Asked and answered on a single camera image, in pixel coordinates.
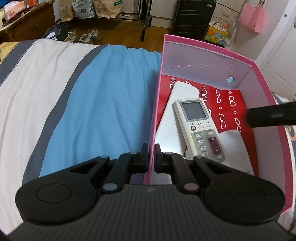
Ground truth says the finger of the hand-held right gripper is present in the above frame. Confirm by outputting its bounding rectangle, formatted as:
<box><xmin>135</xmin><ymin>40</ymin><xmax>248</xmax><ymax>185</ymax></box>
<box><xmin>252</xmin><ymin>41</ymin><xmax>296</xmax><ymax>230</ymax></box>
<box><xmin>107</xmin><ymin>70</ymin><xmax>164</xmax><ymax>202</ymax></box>
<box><xmin>245</xmin><ymin>101</ymin><xmax>296</xmax><ymax>128</ymax></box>

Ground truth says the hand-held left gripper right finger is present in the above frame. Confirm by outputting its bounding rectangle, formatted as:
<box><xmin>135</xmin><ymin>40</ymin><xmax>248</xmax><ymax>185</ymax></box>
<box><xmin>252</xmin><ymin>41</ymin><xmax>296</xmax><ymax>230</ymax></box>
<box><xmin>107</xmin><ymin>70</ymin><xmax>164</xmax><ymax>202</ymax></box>
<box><xmin>154</xmin><ymin>143</ymin><xmax>233</xmax><ymax>194</ymax></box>

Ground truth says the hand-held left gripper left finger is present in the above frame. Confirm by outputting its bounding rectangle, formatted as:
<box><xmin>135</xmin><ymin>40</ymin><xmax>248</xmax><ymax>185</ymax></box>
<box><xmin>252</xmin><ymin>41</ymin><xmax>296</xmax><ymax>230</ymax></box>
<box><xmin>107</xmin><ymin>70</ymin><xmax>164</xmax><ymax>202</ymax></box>
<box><xmin>67</xmin><ymin>143</ymin><xmax>150</xmax><ymax>194</ymax></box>

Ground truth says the plain white remote control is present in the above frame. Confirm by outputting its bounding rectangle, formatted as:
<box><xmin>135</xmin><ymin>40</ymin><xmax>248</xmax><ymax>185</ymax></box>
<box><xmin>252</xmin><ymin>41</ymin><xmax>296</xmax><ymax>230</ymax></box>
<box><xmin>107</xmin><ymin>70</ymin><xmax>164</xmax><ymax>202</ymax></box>
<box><xmin>154</xmin><ymin>81</ymin><xmax>200</xmax><ymax>156</ymax></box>

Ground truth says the wide cream remote control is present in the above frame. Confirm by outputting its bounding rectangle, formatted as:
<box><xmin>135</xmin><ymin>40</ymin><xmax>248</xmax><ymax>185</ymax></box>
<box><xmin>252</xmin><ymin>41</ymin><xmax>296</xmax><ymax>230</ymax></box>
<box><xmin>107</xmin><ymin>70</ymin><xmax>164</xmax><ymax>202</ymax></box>
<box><xmin>173</xmin><ymin>98</ymin><xmax>226</xmax><ymax>164</ymax></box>

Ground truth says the pink cardboard box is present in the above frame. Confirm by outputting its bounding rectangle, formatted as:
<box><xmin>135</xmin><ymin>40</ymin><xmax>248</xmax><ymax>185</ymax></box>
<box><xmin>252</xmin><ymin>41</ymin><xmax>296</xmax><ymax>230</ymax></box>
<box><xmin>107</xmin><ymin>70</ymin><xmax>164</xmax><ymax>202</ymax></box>
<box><xmin>142</xmin><ymin>34</ymin><xmax>293</xmax><ymax>215</ymax></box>

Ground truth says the red printed flat box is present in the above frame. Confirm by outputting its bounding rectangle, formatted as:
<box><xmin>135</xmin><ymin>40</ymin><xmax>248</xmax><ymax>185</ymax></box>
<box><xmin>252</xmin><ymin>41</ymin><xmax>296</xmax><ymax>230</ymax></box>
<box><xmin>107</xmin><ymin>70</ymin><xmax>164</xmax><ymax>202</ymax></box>
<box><xmin>158</xmin><ymin>75</ymin><xmax>259</xmax><ymax>176</ymax></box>

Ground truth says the white door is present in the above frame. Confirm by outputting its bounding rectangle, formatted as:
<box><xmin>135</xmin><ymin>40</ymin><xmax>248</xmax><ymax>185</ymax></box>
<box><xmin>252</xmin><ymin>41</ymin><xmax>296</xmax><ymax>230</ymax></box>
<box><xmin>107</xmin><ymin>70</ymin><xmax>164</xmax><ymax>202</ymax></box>
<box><xmin>257</xmin><ymin>0</ymin><xmax>296</xmax><ymax>77</ymax></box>

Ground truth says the striped bedspread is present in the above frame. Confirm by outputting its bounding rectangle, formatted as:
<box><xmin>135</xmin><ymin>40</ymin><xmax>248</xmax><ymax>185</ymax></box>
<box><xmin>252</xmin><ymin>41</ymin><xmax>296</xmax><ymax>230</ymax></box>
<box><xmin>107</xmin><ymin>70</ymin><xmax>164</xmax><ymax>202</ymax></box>
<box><xmin>0</xmin><ymin>38</ymin><xmax>296</xmax><ymax>234</ymax></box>

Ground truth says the white plastic bag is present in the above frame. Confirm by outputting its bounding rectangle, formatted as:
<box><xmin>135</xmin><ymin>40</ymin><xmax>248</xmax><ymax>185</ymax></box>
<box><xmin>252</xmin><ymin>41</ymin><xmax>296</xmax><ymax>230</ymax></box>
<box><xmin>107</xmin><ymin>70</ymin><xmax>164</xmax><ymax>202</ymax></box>
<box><xmin>225</xmin><ymin>19</ymin><xmax>238</xmax><ymax>48</ymax></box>

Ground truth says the colourful gift bag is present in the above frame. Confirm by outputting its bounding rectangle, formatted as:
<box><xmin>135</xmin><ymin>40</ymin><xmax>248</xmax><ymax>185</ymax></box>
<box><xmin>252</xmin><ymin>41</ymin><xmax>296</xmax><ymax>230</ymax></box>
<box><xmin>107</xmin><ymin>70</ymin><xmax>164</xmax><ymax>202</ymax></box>
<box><xmin>205</xmin><ymin>20</ymin><xmax>229</xmax><ymax>45</ymax></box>

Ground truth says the pink paper bag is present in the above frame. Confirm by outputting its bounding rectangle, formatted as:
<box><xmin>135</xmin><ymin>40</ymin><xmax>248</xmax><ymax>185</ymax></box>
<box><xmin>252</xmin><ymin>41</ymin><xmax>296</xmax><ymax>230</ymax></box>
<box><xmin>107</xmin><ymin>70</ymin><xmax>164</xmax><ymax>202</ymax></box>
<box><xmin>239</xmin><ymin>2</ymin><xmax>265</xmax><ymax>34</ymax></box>

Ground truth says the white wardrobe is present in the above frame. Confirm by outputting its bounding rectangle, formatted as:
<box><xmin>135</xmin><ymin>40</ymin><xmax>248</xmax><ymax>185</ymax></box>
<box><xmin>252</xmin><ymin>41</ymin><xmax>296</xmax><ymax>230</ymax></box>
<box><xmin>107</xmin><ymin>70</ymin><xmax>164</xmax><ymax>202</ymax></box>
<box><xmin>211</xmin><ymin>0</ymin><xmax>243</xmax><ymax>26</ymax></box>

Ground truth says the black suitcase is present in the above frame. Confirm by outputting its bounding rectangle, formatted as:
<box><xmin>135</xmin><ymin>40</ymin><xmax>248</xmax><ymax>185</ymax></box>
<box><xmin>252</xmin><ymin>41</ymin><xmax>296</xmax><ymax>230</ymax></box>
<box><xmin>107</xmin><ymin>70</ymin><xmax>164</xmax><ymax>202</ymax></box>
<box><xmin>172</xmin><ymin>0</ymin><xmax>216</xmax><ymax>42</ymax></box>

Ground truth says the black metal clothes rack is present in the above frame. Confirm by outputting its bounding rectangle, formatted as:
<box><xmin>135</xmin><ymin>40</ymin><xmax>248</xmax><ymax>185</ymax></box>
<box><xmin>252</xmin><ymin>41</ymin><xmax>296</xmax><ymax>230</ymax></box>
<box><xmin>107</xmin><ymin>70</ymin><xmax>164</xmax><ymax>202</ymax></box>
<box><xmin>55</xmin><ymin>0</ymin><xmax>153</xmax><ymax>42</ymax></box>

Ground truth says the brown paper bag green label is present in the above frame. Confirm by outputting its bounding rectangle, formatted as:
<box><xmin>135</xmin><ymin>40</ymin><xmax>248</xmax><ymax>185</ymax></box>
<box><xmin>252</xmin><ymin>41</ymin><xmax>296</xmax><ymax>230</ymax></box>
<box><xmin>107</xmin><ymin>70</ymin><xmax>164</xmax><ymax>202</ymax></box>
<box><xmin>92</xmin><ymin>0</ymin><xmax>125</xmax><ymax>18</ymax></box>

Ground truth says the dark bag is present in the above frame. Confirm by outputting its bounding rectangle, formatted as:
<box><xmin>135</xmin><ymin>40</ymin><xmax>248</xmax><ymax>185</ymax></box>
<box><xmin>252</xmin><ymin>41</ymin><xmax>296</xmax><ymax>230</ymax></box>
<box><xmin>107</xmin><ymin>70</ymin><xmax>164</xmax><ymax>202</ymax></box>
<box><xmin>42</xmin><ymin>23</ymin><xmax>70</xmax><ymax>42</ymax></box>

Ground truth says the grey-blue printed bag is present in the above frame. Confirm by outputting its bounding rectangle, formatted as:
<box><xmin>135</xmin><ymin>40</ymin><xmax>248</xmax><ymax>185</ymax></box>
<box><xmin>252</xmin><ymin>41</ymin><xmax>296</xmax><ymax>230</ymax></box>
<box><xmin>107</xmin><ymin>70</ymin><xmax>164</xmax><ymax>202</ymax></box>
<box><xmin>72</xmin><ymin>0</ymin><xmax>96</xmax><ymax>19</ymax></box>

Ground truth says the plain brown paper bag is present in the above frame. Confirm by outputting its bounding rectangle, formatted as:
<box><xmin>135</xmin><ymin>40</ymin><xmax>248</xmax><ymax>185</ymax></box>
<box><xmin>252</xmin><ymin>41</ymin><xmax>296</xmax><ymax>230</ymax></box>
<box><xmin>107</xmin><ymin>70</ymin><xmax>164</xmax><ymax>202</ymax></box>
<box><xmin>60</xmin><ymin>0</ymin><xmax>77</xmax><ymax>22</ymax></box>

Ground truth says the yellow bed sheet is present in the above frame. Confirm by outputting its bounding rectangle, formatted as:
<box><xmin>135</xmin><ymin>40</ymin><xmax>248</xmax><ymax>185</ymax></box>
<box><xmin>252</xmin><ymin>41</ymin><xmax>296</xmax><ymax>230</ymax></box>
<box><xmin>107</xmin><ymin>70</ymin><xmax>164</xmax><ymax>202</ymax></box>
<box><xmin>0</xmin><ymin>41</ymin><xmax>20</xmax><ymax>62</ymax></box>

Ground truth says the wooden nightstand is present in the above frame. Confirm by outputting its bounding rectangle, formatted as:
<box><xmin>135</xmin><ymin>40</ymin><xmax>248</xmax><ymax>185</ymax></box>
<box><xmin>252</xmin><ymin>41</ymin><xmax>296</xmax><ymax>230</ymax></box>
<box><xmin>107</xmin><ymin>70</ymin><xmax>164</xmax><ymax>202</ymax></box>
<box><xmin>0</xmin><ymin>0</ymin><xmax>57</xmax><ymax>42</ymax></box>

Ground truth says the pink and white tissue box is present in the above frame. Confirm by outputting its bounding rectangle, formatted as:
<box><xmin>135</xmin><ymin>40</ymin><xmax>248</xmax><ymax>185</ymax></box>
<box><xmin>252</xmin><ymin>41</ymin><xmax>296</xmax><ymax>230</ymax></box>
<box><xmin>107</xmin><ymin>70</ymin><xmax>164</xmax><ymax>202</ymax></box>
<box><xmin>3</xmin><ymin>1</ymin><xmax>27</xmax><ymax>20</ymax></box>

